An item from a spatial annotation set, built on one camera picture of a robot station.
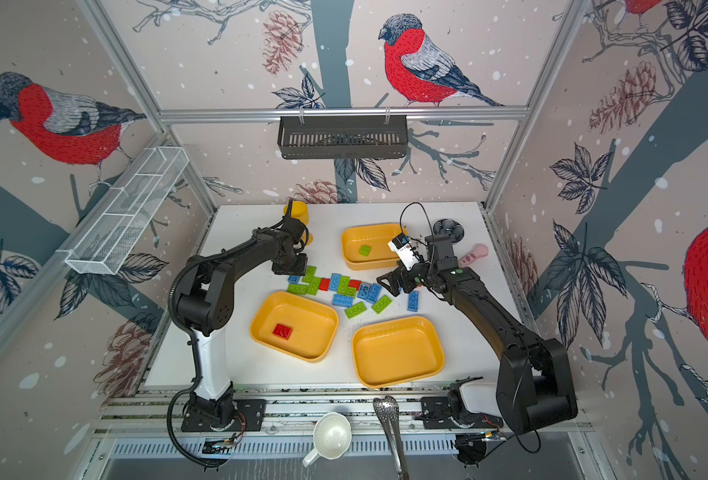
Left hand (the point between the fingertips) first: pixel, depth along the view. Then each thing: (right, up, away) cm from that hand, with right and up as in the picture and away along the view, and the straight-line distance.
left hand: (296, 269), depth 98 cm
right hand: (+30, +1, -14) cm, 33 cm away
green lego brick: (+23, +6, +9) cm, 25 cm away
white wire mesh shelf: (-41, +9, -27) cm, 50 cm away
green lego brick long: (+1, -6, -1) cm, 6 cm away
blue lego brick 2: (+38, -9, -6) cm, 40 cm away
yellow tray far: (+28, +11, +12) cm, 33 cm away
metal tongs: (+28, -30, -28) cm, 50 cm away
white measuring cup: (+15, -36, -28) cm, 48 cm away
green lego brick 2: (+20, -12, -6) cm, 24 cm away
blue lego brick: (-1, -3, 0) cm, 3 cm away
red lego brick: (-2, -17, -10) cm, 20 cm away
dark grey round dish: (+55, +14, +10) cm, 57 cm away
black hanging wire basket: (+15, +47, +7) cm, 50 cm away
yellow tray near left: (+2, -15, -10) cm, 19 cm away
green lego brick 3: (+29, -11, -5) cm, 31 cm away
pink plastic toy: (+64, +6, +6) cm, 65 cm away
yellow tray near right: (+33, -22, -13) cm, 42 cm away
